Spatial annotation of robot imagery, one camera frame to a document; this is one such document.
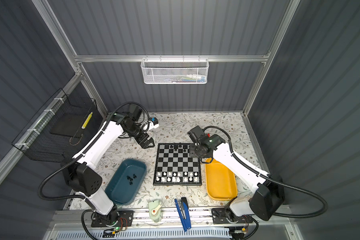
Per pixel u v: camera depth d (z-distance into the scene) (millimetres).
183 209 753
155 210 692
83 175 432
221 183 847
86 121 788
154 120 731
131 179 866
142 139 699
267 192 397
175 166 902
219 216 732
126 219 724
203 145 551
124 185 854
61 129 732
